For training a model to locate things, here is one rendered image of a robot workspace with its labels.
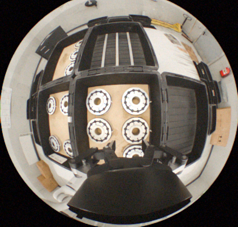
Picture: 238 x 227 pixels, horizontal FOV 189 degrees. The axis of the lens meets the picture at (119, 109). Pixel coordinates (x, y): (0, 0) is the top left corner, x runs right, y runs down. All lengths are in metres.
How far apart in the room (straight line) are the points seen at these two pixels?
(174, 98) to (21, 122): 3.47
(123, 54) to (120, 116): 0.30
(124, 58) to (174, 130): 0.41
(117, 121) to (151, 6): 3.57
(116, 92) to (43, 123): 0.46
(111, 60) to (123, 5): 3.06
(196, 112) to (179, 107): 0.15
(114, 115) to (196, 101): 0.45
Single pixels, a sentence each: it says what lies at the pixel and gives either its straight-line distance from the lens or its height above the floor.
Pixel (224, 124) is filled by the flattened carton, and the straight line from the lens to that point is 2.73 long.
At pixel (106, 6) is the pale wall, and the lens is 3.32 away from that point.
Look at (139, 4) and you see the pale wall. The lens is 3.42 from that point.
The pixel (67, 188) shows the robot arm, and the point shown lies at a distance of 0.51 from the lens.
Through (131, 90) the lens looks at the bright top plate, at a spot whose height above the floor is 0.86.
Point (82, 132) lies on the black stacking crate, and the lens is 0.33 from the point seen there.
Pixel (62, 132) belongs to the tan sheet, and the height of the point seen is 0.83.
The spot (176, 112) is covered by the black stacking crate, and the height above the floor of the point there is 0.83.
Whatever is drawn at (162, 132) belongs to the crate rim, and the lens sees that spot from 0.26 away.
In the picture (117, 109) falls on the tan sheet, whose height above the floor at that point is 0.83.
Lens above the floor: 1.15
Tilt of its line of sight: 85 degrees down
